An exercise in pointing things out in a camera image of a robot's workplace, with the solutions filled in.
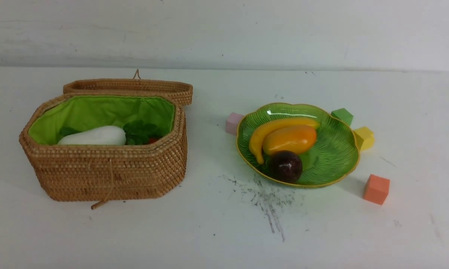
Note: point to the yellow toy banana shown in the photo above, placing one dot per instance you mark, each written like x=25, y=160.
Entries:
x=258, y=136

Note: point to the purple toy mangosteen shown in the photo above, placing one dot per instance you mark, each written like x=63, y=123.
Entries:
x=285, y=166

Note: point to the orange yellow toy mango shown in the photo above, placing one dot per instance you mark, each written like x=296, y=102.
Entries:
x=297, y=139

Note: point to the white toy radish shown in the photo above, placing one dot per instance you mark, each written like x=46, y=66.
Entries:
x=97, y=136

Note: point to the pink foam cube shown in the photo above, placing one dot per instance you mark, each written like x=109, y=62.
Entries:
x=232, y=123

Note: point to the woven wicker basket lid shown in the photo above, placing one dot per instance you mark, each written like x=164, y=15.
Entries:
x=180, y=92

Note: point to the green glass leaf plate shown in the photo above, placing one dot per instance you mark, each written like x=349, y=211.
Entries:
x=333, y=157

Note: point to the green foam cube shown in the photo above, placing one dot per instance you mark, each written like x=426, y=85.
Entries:
x=344, y=115

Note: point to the yellow foam cube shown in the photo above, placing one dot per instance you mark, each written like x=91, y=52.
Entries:
x=365, y=138

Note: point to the woven wicker basket green lining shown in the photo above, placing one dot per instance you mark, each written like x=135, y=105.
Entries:
x=110, y=145

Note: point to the orange foam cube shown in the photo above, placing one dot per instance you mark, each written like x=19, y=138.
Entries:
x=377, y=189

